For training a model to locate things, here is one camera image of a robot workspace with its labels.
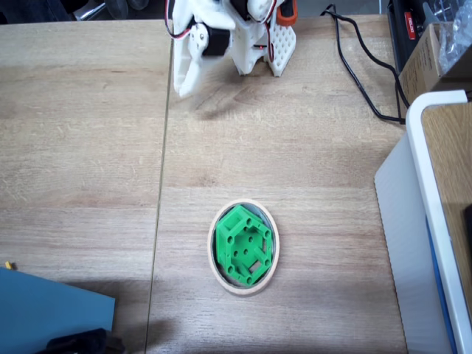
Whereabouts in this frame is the green printed hexagonal component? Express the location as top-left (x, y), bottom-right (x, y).
top-left (215, 204), bottom-right (274, 288)

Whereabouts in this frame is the black office chair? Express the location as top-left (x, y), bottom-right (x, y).
top-left (69, 0), bottom-right (152, 21)

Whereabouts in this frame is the person's body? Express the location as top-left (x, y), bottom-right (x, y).
top-left (0, 0), bottom-right (71, 25)

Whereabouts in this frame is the black power supply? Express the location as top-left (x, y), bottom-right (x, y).
top-left (386, 0), bottom-right (432, 74)

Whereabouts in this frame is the brown cardboard box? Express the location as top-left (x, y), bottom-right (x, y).
top-left (398, 22), bottom-right (472, 108)

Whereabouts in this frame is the beige masking tape roll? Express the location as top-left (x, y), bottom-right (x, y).
top-left (207, 198), bottom-right (281, 298)

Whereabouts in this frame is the clear plastic bag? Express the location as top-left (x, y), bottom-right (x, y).
top-left (437, 0), bottom-right (472, 73)

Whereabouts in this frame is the blue box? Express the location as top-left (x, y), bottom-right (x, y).
top-left (0, 267), bottom-right (116, 354)

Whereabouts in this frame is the black object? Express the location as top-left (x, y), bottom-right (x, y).
top-left (46, 327), bottom-right (126, 354)

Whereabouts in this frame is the black power cable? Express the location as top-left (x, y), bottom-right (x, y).
top-left (319, 3), bottom-right (406, 125)
top-left (394, 69), bottom-right (409, 122)

